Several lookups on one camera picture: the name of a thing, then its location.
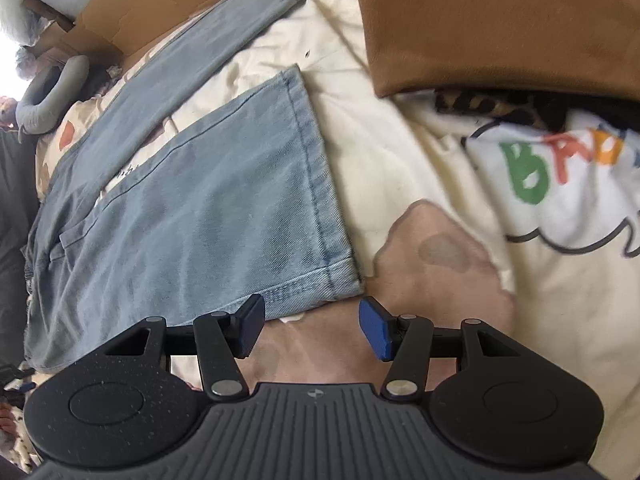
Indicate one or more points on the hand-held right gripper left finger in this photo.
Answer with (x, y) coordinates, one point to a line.
(246, 332)

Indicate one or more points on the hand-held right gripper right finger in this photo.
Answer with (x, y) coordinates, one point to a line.
(376, 330)

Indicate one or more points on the light blue denim jeans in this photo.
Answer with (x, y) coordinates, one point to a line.
(200, 220)

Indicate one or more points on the cream bear print bedsheet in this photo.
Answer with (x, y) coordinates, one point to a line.
(375, 135)

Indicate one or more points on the white shirt with colourful print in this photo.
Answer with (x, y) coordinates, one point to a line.
(575, 200)

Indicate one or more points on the leopard print cloth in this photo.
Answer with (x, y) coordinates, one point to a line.
(500, 102)

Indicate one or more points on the dark grey duvet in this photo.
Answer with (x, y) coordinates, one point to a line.
(12, 210)

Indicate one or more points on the grey neck pillow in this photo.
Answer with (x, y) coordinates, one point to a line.
(45, 100)

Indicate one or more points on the brown cloth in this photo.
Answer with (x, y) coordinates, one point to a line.
(475, 20)

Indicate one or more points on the brown plush toy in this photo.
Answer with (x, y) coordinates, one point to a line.
(7, 110)

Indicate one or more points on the brown cardboard sheet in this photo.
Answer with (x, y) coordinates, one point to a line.
(125, 5)

